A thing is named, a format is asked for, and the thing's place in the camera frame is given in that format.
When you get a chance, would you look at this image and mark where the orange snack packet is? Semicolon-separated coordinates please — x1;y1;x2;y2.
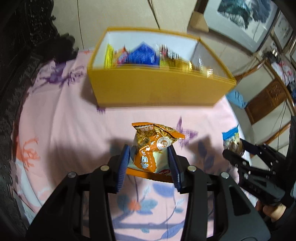
126;122;185;183

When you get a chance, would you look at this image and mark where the blue purple snack packet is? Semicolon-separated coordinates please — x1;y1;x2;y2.
222;126;244;156

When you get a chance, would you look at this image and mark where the blue snack bag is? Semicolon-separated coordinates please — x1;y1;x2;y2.
127;42;159;66

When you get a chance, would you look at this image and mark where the person's hand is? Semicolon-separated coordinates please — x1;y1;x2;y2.
255;200;287;222

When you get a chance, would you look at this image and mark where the wooden chair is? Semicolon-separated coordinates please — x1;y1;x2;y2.
235;58;295;144

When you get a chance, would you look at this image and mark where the pink floral tablecloth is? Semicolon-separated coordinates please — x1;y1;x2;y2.
11;49;258;241

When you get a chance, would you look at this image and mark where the blue cloth on chair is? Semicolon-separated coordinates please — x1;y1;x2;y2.
226;90;247;109

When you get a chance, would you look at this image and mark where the yellow cardboard shoe box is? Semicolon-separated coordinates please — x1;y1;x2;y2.
87;27;236;108

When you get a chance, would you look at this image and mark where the yellow bread packet with barcode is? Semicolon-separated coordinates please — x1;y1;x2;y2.
158;45;213;77

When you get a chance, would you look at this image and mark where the yellow green snack packet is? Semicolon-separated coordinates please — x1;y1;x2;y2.
104;44;114;69

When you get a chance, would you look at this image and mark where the red round cake packet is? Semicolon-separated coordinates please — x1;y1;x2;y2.
112;47;129;66

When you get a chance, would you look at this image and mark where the framed lotus painting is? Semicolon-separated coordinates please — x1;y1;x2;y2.
195;0;280;54

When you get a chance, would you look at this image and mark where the dark carved wooden sofa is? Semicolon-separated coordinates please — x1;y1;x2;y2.
1;1;78;240

